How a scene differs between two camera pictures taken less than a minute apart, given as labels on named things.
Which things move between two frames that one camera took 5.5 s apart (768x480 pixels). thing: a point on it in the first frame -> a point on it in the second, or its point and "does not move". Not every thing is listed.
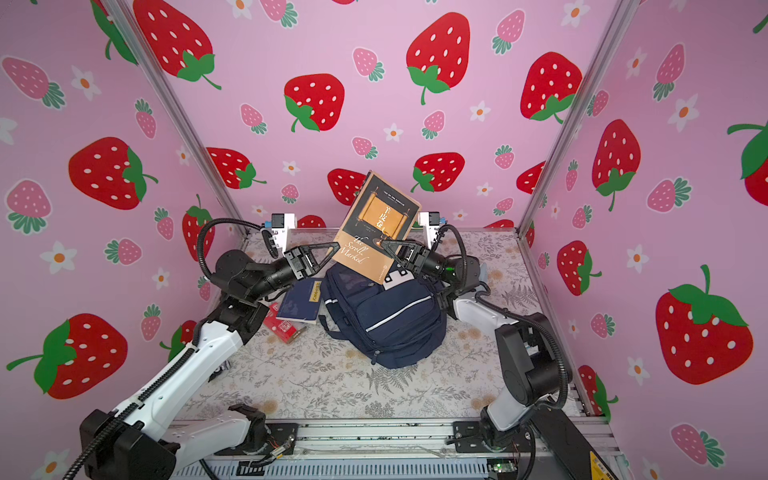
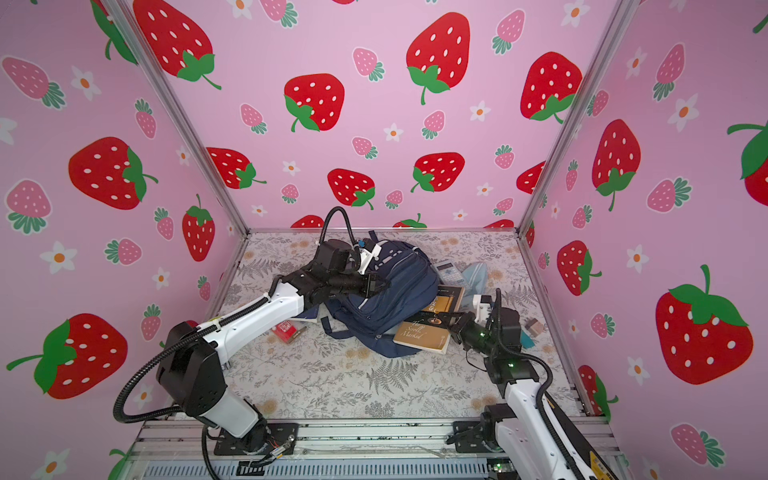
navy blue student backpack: x=398 y=323 does not move
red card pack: x=284 y=329 does not move
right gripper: x=420 y=261 -> x=462 y=322
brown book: x=381 y=212 -> x=424 y=330
